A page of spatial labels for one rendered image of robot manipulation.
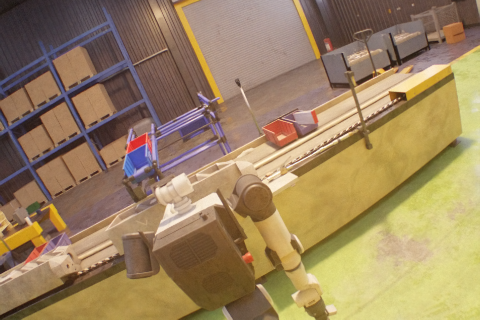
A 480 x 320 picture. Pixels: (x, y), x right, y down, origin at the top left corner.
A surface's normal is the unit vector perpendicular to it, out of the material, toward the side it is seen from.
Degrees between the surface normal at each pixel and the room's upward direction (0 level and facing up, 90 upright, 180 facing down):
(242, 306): 35
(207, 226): 81
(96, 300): 90
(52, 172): 90
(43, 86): 90
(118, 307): 90
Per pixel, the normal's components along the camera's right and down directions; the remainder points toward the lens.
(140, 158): 0.32, 0.25
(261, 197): 0.18, 0.09
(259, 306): -0.08, -0.63
